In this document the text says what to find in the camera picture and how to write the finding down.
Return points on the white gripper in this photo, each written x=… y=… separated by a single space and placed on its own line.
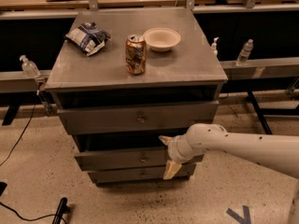
x=173 y=150

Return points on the grey drawer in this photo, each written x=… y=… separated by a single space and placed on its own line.
x=115 y=151
x=132 y=118
x=124 y=175

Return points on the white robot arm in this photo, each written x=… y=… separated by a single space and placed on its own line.
x=277 y=152

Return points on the grey bottom drawer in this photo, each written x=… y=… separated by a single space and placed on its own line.
x=124 y=175

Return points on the grey top drawer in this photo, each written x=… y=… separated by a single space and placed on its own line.
x=132 y=118

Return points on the grey drawer cabinet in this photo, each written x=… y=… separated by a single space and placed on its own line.
x=156 y=75

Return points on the black table leg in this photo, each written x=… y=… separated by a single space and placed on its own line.
x=259 y=112

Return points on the orange soda can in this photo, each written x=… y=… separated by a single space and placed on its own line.
x=136 y=54

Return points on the white bowl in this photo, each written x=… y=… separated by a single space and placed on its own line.
x=161 y=39

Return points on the black stand foot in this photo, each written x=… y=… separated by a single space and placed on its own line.
x=61 y=210

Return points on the small white pump bottle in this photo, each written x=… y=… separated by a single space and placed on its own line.
x=214 y=46

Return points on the clear water bottle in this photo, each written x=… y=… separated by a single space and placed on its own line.
x=244 y=53

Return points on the blue white chip bag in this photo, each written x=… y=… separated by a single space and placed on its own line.
x=88 y=38

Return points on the left sanitizer pump bottle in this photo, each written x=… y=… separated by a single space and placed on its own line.
x=29 y=67

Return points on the grey metal rail barrier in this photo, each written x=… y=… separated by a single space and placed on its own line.
x=255 y=75

